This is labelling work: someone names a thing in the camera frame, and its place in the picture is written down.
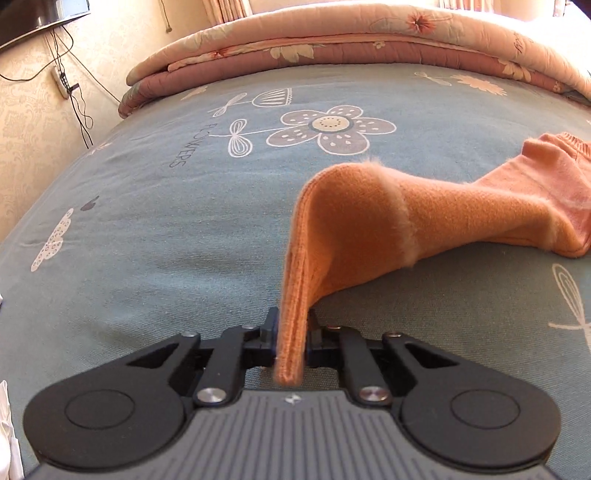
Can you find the black television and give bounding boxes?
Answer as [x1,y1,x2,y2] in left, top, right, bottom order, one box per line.
[0,0,90,49]

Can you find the bed with blue floral sheet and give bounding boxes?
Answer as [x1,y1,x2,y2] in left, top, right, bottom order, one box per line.
[0,62,591,480]

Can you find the white cloth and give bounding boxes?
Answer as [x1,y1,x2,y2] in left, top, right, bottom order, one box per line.
[0,295,24,480]

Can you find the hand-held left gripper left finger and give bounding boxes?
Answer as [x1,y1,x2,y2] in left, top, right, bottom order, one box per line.
[126,308,280,407]

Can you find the black cable bundle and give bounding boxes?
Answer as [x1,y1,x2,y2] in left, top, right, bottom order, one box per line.
[0,25,95,149]

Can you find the folded pink floral quilt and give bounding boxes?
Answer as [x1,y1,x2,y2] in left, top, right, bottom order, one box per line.
[117,0,591,119]

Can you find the pink patterned curtain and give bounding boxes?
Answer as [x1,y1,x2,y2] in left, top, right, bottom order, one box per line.
[203,0,259,24]

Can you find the white power strip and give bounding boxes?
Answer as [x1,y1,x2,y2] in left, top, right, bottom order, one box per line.
[52,65,71,99]

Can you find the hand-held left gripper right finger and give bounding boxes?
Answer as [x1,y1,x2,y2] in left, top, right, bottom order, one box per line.
[306,311,456,407]

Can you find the orange knit sweater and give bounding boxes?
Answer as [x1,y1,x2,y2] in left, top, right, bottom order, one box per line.
[274,131,591,387]

